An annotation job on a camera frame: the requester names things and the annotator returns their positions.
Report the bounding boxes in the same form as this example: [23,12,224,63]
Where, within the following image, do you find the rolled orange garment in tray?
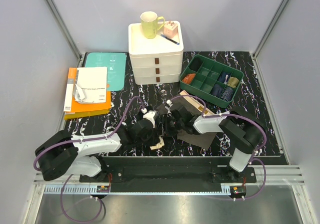
[182,73,196,84]

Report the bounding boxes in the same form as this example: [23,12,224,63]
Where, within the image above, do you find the white three-drawer storage unit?
[128,21,184,85]

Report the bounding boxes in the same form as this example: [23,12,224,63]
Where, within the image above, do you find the pink power adapter cube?
[163,21,178,39]

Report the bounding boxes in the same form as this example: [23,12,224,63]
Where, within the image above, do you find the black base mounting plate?
[79,157,257,183]

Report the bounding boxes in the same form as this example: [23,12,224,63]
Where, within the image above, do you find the rolled striped garment in tray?
[220,86,234,102]

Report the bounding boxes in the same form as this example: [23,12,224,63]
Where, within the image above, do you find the blue pen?
[160,34,180,46]

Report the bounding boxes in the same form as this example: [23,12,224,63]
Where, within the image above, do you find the rolled black garment in tray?
[189,58,203,72]

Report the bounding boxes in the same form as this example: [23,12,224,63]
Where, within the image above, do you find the grey underwear with cream waistband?
[156,91,216,150]

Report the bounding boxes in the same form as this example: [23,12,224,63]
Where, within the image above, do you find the rolled khaki garment in tray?
[226,77,239,88]

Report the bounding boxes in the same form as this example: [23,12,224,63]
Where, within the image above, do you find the green divided organizer tray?
[179,54,245,108]

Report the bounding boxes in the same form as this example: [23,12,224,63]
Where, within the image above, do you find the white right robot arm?
[157,100,267,182]

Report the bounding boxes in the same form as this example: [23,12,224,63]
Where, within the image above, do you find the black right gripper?
[157,114,184,138]

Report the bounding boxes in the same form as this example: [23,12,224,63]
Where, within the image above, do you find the black underwear with cream waistband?
[139,125,165,151]

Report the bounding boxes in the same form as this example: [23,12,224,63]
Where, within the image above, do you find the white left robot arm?
[34,109,162,182]

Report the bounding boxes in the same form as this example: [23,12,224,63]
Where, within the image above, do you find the white paper manual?
[74,67,108,104]

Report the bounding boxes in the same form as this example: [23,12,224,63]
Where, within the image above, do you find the rolled navy garment in tray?
[217,71,230,85]

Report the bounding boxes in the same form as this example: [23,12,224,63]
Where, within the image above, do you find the rolled grey-blue garment in tray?
[210,84,223,98]

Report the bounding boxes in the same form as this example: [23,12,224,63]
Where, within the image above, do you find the orange book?
[63,67,112,120]

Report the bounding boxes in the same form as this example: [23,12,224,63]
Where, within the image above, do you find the yellow-green mug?
[140,11,165,39]

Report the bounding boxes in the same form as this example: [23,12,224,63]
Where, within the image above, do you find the teal plastic board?
[83,52,127,91]

